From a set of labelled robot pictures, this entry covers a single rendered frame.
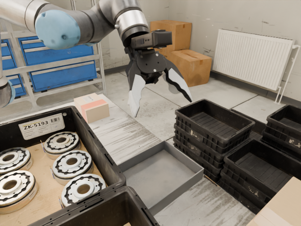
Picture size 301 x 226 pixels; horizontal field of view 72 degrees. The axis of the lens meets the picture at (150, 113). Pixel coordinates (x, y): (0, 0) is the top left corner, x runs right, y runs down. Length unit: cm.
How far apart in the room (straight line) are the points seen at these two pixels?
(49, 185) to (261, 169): 112
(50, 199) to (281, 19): 293
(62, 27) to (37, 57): 200
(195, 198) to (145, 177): 18
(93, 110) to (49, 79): 154
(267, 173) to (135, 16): 113
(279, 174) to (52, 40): 128
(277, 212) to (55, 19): 57
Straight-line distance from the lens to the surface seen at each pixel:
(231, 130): 143
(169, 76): 48
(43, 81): 253
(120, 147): 88
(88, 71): 264
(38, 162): 70
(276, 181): 135
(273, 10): 311
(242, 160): 140
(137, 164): 80
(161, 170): 78
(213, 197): 74
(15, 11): 56
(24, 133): 75
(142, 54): 48
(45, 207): 58
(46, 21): 48
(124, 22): 52
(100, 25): 58
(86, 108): 104
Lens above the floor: 127
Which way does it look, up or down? 31 degrees down
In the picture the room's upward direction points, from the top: straight up
